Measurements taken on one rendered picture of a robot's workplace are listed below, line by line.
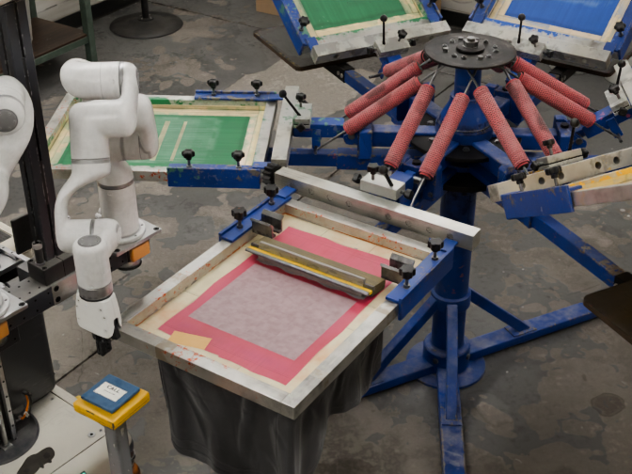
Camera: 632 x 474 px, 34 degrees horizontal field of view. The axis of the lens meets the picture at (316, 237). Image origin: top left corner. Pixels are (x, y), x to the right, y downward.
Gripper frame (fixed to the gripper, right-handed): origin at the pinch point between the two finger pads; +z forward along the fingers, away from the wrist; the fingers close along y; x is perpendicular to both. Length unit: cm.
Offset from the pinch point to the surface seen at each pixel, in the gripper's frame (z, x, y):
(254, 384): 11.9, 19.0, 28.5
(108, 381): 13.9, 2.6, -3.0
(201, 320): 15.4, 35.6, -0.9
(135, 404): 16.0, 1.5, 6.4
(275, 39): 16, 209, -100
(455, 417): 104, 130, 32
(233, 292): 15, 50, -1
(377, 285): 12, 70, 32
